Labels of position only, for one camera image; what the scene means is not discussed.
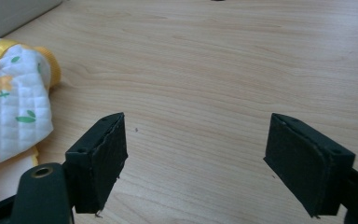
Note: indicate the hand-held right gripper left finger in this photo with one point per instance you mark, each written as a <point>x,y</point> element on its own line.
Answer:
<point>98,165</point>

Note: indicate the white yellow quilted pouch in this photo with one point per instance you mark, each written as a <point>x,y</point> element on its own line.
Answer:
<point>11,102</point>

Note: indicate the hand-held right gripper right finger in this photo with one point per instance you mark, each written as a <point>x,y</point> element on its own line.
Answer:
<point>304,161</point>

